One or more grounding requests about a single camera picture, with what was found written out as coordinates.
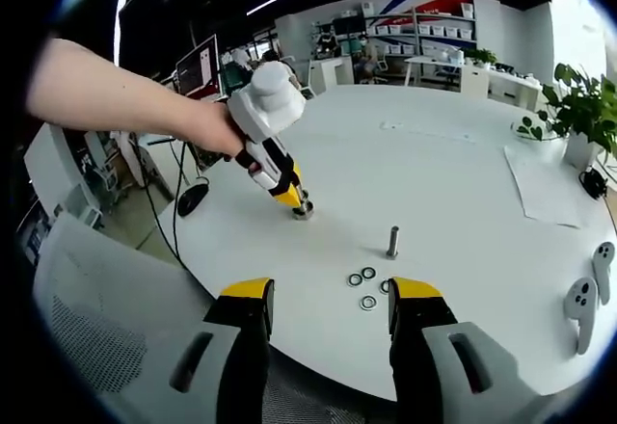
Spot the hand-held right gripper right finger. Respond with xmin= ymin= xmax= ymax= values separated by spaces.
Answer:
xmin=388 ymin=276 xmax=550 ymax=424

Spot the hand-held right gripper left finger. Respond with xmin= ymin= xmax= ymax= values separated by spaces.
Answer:
xmin=108 ymin=277 xmax=277 ymax=424

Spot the thick threaded metal stud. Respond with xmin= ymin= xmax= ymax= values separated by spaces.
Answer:
xmin=290 ymin=196 xmax=316 ymax=222

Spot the thin threaded metal stud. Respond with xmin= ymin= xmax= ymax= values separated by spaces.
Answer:
xmin=385 ymin=225 xmax=402 ymax=261

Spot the person's left hand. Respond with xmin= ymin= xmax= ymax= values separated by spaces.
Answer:
xmin=185 ymin=99 xmax=264 ymax=175

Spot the green office chair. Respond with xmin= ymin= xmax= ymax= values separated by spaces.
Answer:
xmin=225 ymin=61 xmax=253 ymax=93

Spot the white counter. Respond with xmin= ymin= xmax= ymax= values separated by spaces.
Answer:
xmin=308 ymin=54 xmax=356 ymax=96

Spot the silver laptop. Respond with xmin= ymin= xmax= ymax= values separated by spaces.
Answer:
xmin=174 ymin=34 xmax=223 ymax=99

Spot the black flat device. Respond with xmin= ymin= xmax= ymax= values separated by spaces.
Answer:
xmin=176 ymin=186 xmax=210 ymax=218

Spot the black monitor on stand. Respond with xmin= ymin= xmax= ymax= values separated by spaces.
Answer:
xmin=332 ymin=14 xmax=364 ymax=39

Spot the white mesh chair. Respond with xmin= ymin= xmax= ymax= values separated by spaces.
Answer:
xmin=30 ymin=212 xmax=396 ymax=424

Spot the white handheld controller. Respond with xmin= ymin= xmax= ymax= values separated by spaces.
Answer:
xmin=563 ymin=276 xmax=600 ymax=356
xmin=591 ymin=241 xmax=617 ymax=306

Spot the white table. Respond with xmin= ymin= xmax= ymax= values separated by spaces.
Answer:
xmin=404 ymin=54 xmax=465 ymax=89

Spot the shelf with white bins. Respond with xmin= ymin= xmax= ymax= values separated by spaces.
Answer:
xmin=360 ymin=1 xmax=479 ymax=60

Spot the white low cabinet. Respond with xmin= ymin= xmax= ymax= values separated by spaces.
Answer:
xmin=459 ymin=64 xmax=545 ymax=113

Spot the white paper sheet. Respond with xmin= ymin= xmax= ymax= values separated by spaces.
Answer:
xmin=502 ymin=143 xmax=600 ymax=230

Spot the small potted green plant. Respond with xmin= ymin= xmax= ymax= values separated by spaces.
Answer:
xmin=464 ymin=46 xmax=498 ymax=67

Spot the black power adapter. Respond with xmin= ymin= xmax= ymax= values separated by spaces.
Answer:
xmin=577 ymin=167 xmax=609 ymax=199

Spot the large potted green plant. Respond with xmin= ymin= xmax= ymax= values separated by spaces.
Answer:
xmin=511 ymin=61 xmax=617 ymax=171

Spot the black cable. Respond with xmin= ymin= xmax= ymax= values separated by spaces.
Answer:
xmin=138 ymin=138 xmax=213 ymax=280

